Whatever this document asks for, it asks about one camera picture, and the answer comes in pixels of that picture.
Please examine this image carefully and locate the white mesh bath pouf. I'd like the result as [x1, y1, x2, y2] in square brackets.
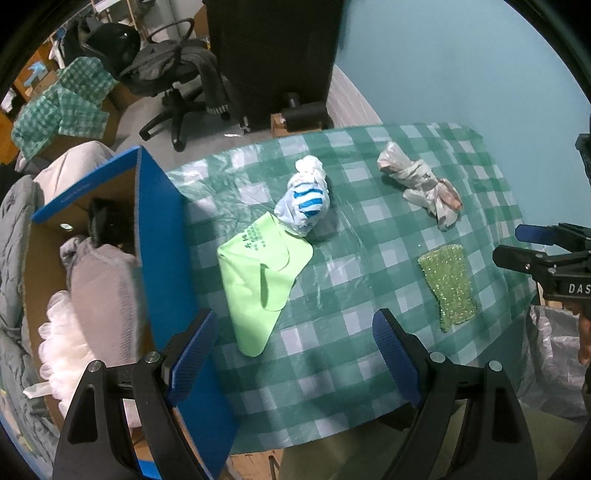
[23, 291, 100, 402]

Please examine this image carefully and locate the black soft item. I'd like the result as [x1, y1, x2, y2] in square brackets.
[88, 198, 137, 254]

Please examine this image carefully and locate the white blue-striped sock bundle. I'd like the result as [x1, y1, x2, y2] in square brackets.
[274, 155, 331, 238]

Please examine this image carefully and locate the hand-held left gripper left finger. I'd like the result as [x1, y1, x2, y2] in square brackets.
[52, 308, 220, 480]

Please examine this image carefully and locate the green checked cloth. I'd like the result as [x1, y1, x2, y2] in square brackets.
[10, 56, 118, 160]

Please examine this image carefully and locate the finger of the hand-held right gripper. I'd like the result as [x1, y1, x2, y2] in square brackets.
[492, 244, 557, 278]
[515, 223, 591, 252]

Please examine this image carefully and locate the knotted white plastic bundle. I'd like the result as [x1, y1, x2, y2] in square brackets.
[376, 141, 463, 232]

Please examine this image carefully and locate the small cardboard box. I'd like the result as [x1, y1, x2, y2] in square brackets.
[14, 60, 61, 100]

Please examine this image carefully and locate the beige mattress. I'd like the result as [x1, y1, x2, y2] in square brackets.
[34, 141, 116, 204]

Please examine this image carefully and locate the blue-rimmed cardboard box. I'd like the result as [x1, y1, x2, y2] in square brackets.
[21, 145, 241, 480]

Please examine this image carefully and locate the green checked tablecloth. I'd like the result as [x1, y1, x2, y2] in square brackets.
[164, 121, 539, 455]

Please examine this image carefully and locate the flat cardboard sheet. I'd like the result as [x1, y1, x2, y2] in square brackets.
[222, 450, 284, 480]

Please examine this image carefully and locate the black cabinet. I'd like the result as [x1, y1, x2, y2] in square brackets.
[203, 0, 345, 132]

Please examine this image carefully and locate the black cylinder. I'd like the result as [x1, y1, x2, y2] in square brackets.
[281, 92, 326, 132]

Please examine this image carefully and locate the green bubble mesh pad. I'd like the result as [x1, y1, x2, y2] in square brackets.
[418, 244, 478, 334]

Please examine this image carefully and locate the grey plush slipper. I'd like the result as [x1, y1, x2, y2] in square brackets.
[60, 237, 144, 365]

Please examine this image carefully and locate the olive green cloth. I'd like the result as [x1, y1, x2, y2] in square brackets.
[279, 397, 583, 480]

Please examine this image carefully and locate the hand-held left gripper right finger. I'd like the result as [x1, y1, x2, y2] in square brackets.
[372, 308, 539, 480]

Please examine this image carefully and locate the dark jacket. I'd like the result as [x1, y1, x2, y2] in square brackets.
[119, 39, 232, 121]

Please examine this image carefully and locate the grey quilted blanket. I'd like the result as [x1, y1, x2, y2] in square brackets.
[0, 175, 61, 476]

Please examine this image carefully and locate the silvery plastic bag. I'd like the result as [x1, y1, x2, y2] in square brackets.
[517, 305, 591, 423]

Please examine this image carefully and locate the black office chair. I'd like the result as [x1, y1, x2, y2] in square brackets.
[117, 17, 232, 151]

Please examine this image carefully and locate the light green cloth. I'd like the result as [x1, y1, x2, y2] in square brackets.
[217, 212, 315, 357]

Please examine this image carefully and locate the large cardboard box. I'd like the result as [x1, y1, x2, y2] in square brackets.
[37, 83, 134, 162]

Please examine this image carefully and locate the person's right hand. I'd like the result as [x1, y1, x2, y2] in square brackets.
[577, 316, 591, 367]

